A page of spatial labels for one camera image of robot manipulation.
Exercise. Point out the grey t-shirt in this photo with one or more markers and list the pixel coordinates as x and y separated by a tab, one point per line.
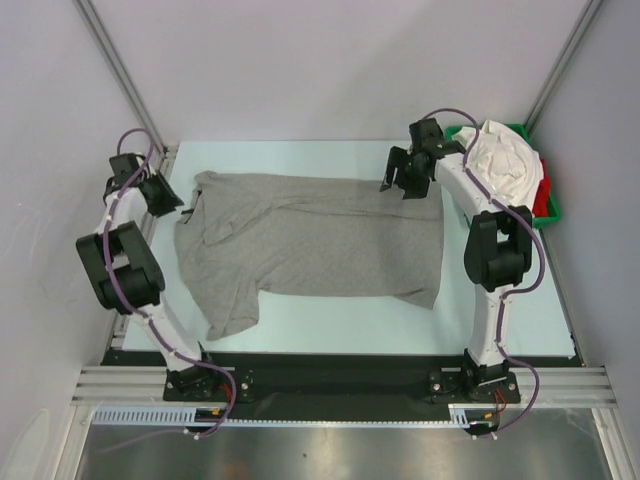
250	233

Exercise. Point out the white cable duct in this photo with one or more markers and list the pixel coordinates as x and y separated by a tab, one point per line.
193	418

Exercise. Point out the green plastic bin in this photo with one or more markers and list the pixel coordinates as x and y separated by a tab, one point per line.
554	211

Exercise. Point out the aluminium corner post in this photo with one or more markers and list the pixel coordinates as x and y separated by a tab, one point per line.
113	59
572	45

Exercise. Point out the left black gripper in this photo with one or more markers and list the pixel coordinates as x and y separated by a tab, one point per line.
171	200

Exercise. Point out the white t-shirt in bin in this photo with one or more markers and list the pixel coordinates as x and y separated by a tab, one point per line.
503	159

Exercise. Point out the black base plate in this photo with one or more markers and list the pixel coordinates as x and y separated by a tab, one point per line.
371	387

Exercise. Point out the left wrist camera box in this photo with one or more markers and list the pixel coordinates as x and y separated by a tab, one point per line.
123	167

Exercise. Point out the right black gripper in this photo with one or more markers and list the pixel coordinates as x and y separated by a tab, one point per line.
397	158

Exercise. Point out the red t-shirt in bin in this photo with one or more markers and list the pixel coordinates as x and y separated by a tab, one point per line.
540	207

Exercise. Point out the aluminium front rail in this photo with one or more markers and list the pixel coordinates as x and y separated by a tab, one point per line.
572	387

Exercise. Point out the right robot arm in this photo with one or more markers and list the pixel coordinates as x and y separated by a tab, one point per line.
497	254

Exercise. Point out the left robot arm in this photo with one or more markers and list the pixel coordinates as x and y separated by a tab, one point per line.
186	378

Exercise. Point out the left aluminium corner post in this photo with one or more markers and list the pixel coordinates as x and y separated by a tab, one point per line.
113	59

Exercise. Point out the right aluminium corner post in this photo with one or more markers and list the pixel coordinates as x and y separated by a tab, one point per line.
572	45

